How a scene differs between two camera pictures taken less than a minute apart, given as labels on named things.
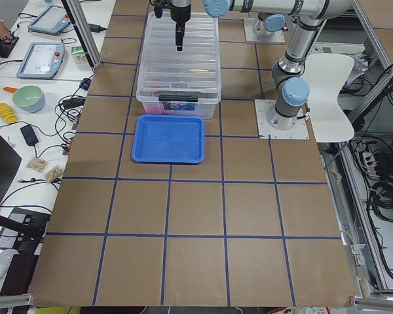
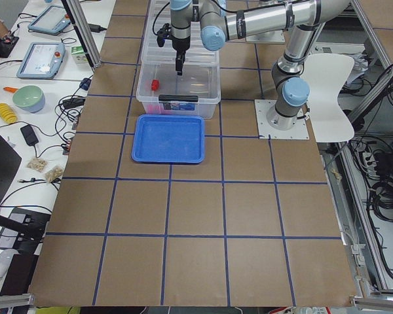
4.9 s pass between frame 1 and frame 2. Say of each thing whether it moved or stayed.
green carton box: stayed
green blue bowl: stayed
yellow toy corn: stayed
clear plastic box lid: moved
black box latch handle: stayed
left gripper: moved
